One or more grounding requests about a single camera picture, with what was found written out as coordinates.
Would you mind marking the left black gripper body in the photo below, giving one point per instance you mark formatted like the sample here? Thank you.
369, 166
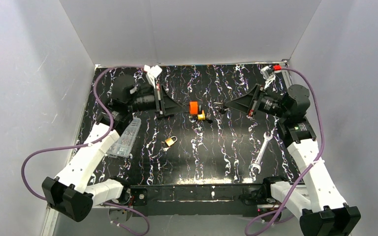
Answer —
160, 101

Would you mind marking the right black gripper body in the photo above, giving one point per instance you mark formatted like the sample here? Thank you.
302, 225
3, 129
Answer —
253, 103

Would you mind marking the orange padlock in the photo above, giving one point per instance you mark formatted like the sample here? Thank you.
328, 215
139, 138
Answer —
196, 107

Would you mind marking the small brass padlock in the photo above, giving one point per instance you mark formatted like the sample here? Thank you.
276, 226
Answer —
168, 143

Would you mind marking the yellow padlock with keys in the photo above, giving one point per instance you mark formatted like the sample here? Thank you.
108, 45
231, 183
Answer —
204, 117

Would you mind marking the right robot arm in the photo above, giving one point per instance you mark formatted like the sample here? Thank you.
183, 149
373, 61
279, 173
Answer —
323, 212

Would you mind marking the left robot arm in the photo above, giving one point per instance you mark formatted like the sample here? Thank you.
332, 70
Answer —
68, 192

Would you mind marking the clear plastic screw box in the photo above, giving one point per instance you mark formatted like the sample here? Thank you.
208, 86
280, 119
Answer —
123, 146

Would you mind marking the silver open-end wrench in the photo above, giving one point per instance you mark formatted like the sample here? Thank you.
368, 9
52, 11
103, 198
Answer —
255, 166

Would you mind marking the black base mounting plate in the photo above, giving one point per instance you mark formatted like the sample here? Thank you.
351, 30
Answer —
247, 200

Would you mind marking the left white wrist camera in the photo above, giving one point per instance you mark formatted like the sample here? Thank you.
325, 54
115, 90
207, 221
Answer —
152, 72

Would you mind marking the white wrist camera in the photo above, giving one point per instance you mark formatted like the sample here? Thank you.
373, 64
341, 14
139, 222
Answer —
269, 74
152, 72

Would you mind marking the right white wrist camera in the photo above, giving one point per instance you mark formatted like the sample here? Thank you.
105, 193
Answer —
269, 74

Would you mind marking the aluminium frame rail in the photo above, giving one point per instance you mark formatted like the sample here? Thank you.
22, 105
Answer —
50, 220

